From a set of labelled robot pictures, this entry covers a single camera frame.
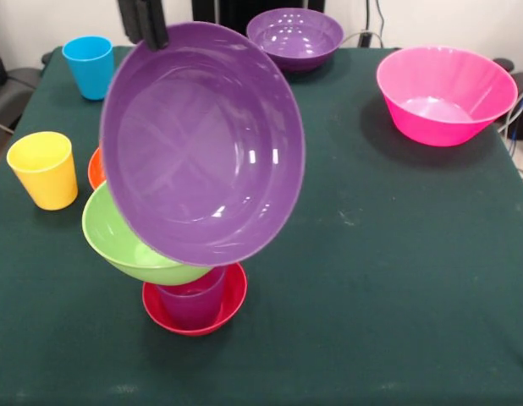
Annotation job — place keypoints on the orange wide shallow bowl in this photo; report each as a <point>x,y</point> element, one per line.
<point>95,169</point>

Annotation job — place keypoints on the black rounded object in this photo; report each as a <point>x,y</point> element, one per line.
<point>503,64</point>

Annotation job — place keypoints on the red small bowl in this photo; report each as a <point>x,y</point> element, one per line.
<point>236,296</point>

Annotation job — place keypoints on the dark green table cloth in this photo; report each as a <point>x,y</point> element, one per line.
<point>371,317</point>

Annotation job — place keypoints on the purple wide shallow bowl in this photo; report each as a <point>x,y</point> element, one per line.
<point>202,148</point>

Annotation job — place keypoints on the blue plastic cup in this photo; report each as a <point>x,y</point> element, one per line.
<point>88,72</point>

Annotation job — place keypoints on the purple plastic cup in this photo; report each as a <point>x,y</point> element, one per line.
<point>194,308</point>

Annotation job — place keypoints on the black small knob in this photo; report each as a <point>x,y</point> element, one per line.
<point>45,58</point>

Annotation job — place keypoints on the yellow plastic cup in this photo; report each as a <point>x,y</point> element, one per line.
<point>45,182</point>

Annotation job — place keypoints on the purple rounded deep bowl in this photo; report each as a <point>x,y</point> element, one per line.
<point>308,38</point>

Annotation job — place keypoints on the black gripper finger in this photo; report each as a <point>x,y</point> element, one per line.
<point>130,21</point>
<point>153,25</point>

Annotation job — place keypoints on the black power plug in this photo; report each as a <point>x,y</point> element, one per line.
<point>365,39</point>

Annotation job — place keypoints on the green bowl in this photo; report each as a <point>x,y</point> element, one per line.
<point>105,232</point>

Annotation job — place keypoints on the black office chair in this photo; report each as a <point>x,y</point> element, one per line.
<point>16,84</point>

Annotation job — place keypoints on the pink large bowl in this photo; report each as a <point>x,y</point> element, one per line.
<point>443,93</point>

